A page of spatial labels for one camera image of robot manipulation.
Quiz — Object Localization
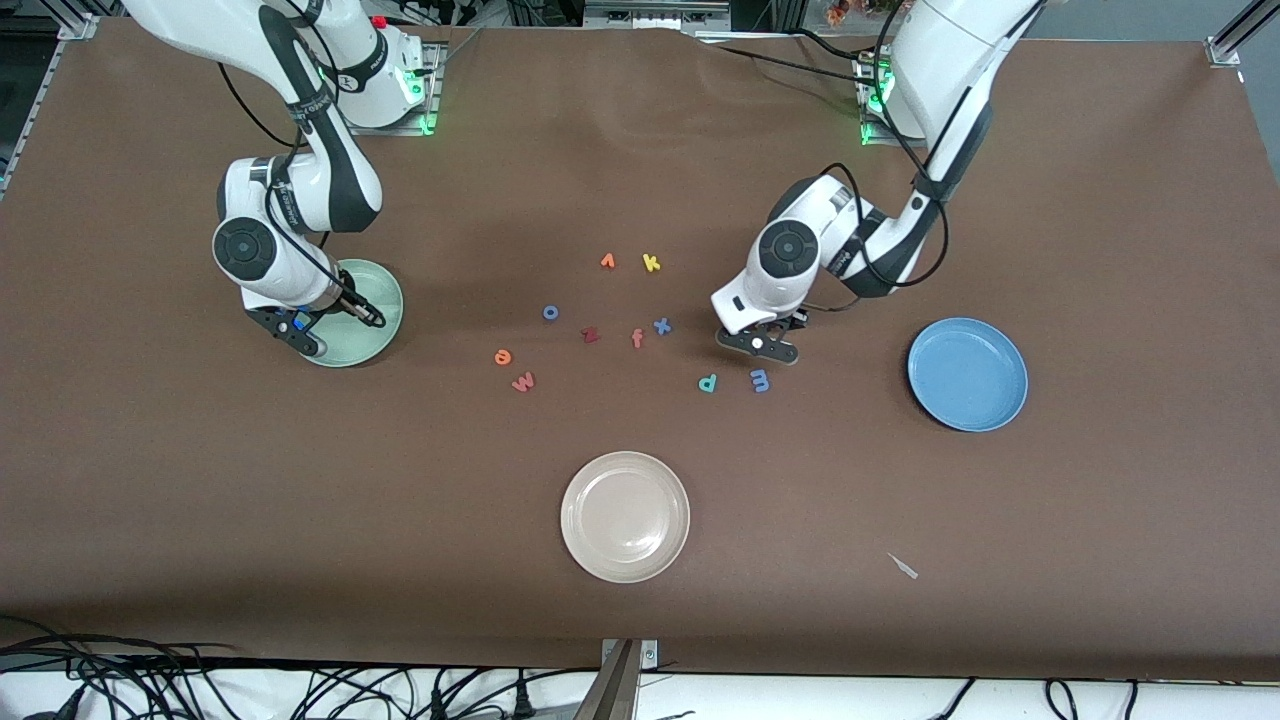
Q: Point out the light green plate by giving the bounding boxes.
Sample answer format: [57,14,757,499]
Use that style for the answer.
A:
[298,259,405,368]

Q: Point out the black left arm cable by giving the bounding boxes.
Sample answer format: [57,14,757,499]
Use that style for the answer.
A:
[808,0,951,313]

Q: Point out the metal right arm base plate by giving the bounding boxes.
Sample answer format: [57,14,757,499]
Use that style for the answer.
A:
[332,42,446,137]

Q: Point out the brown table cover sheet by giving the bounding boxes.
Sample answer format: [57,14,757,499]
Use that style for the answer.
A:
[0,18,1280,683]

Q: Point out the aluminium frame corner bracket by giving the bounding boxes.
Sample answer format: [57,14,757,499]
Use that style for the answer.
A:
[1205,0,1280,69]

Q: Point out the black cable on table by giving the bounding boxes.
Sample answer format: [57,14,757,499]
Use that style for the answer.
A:
[700,28,891,91]

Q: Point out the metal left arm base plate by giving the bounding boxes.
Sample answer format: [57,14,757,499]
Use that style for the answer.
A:
[855,55,966,149]

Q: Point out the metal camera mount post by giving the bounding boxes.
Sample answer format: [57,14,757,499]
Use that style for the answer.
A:
[575,638,659,720]

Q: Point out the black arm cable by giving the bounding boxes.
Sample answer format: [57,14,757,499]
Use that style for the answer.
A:
[215,0,351,301]
[808,0,951,313]

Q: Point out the grey metal background structure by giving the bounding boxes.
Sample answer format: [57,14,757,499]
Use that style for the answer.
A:
[583,0,733,33]

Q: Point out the beige plate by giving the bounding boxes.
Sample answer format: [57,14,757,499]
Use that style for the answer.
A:
[560,451,691,584]

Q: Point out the blue plate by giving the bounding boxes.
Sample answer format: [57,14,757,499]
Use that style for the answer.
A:
[907,317,1029,433]

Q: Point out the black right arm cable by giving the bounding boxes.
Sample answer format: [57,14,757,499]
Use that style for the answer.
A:
[215,0,351,301]

